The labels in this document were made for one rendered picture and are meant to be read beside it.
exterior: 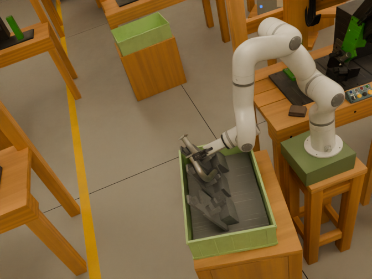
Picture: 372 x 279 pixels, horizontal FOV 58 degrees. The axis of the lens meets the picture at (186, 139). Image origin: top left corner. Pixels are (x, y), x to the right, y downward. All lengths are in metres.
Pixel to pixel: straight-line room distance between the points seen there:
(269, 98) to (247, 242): 1.06
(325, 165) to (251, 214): 0.44
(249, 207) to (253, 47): 0.84
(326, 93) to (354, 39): 0.83
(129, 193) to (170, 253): 0.77
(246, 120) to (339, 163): 0.63
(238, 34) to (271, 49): 1.03
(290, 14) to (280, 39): 1.15
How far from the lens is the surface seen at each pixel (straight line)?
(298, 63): 1.49
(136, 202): 3.12
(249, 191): 1.87
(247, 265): 1.78
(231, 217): 1.71
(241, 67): 1.36
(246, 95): 1.42
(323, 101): 1.60
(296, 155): 1.89
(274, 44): 1.34
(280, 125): 2.13
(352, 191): 2.09
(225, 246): 1.69
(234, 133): 1.54
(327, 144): 1.85
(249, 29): 2.49
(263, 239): 1.69
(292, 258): 1.80
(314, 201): 1.98
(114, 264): 2.87
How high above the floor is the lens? 2.33
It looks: 42 degrees down
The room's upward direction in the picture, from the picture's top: 17 degrees counter-clockwise
